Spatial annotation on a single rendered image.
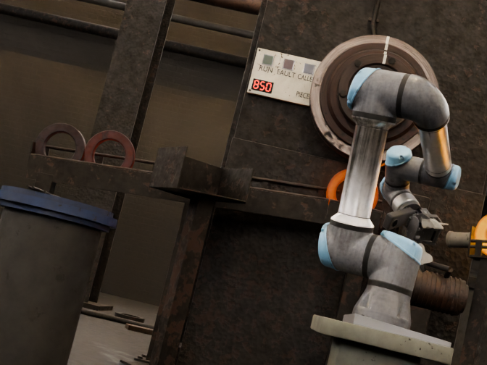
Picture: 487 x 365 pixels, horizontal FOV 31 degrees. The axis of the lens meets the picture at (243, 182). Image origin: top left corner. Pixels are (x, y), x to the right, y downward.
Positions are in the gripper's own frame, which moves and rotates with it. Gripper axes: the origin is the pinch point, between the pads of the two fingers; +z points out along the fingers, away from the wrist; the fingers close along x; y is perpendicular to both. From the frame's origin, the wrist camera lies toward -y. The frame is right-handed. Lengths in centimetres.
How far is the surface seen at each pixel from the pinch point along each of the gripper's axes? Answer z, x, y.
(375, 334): 31.6, 3.2, -29.1
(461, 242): -42, 24, 42
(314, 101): -95, 3, -3
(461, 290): -26, 33, 38
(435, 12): -118, -31, 46
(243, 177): -66, 21, -33
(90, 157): -106, 42, -77
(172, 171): -62, 18, -59
